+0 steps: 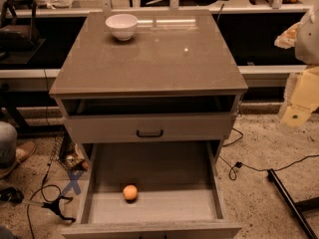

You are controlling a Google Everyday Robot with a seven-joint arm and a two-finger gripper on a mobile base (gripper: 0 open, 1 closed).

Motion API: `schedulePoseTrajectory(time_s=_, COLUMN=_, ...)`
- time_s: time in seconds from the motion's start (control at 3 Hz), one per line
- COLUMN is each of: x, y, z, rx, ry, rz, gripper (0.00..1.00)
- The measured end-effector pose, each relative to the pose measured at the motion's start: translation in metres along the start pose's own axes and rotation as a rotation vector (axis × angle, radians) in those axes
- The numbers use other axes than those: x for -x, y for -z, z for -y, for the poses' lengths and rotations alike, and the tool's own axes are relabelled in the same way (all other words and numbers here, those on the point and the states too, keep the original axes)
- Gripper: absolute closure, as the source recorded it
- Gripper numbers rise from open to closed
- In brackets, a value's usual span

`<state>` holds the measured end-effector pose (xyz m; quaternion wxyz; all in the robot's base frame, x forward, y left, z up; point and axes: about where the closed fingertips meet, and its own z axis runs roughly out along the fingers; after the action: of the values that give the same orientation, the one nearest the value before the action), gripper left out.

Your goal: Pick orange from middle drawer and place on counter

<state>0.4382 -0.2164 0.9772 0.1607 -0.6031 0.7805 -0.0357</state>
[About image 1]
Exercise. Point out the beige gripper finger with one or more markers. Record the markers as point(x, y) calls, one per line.
point(301, 99)
point(288, 38)

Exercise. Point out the orange fruit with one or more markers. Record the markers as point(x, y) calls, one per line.
point(130, 193)

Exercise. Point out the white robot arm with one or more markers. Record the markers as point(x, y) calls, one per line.
point(307, 40)

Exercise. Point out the closed grey top drawer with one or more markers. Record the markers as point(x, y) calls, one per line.
point(103, 129)

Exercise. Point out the grey drawer cabinet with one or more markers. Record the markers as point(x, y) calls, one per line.
point(176, 64)

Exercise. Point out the open grey middle drawer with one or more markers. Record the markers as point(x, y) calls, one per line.
point(178, 195)

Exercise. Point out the black metal stand leg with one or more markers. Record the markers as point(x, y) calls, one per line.
point(297, 208)

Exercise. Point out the white ceramic bowl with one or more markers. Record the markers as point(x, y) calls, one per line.
point(122, 26)

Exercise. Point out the brown shoe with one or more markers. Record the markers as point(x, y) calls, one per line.
point(23, 152)

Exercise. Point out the black drawer handle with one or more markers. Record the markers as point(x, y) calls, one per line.
point(155, 134)

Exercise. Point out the wire basket with items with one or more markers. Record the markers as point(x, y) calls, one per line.
point(67, 153)

